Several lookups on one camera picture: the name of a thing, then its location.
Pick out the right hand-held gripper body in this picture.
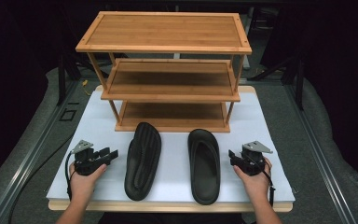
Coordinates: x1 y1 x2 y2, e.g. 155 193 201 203
241 140 273 176

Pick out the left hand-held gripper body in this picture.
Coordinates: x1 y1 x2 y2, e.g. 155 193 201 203
71 139 112 176

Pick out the black flip-flop slipper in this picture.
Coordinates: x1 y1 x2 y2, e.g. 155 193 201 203
123 121 163 202
186 128 222 206

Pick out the three-tier wooden shoe rack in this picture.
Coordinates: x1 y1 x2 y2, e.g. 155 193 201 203
75 10 253 133

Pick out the person's left hand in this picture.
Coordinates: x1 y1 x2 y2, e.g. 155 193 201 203
69 162 107 202

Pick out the person's right hand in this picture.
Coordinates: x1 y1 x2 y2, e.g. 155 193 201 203
232 158 273 203

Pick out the white foam board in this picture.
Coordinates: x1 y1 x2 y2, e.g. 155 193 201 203
46 90 296 203

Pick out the black metal stand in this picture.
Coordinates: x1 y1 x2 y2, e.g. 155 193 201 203
57 54 83 106
255 54 306 110

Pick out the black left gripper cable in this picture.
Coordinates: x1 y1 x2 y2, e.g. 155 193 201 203
64 150 76 201

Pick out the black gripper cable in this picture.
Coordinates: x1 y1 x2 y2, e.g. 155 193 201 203
64 150 76 201
254 154 276 208

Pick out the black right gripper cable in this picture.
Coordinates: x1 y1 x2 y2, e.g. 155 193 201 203
254 154 276 208

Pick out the black floor cable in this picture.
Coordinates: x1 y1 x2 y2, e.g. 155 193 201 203
7 133 76 224

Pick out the aluminium floor rail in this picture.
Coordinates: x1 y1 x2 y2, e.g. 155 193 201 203
0 79 79 224
283 83 357 224

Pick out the yellow cable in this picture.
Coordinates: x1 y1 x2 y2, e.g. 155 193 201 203
81 79 91 96

